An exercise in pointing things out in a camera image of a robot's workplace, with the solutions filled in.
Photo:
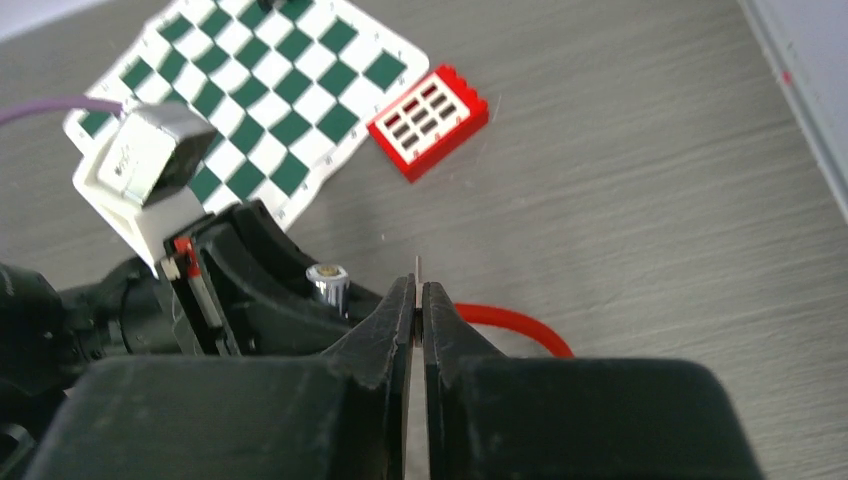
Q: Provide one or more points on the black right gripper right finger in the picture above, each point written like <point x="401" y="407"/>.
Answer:
<point x="491" y="416"/>

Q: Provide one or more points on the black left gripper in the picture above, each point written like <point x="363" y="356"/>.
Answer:
<point x="251" y="297"/>

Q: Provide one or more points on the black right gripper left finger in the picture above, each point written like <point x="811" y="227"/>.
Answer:
<point x="340" y="414"/>

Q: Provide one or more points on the red cable lock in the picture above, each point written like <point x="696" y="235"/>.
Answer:
<point x="331" y="286"/>

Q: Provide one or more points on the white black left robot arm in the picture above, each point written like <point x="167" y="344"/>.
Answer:
<point x="50" y="337"/>

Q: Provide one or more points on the green white chess mat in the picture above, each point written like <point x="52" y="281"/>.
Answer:
<point x="290" y="91"/>

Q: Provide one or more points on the red white grid block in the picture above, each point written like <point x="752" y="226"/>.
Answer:
<point x="429" y="121"/>

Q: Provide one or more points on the black chess piece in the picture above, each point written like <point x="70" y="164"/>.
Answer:
<point x="271" y="5"/>

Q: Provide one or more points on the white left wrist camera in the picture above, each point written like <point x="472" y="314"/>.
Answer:
<point x="137" y="181"/>

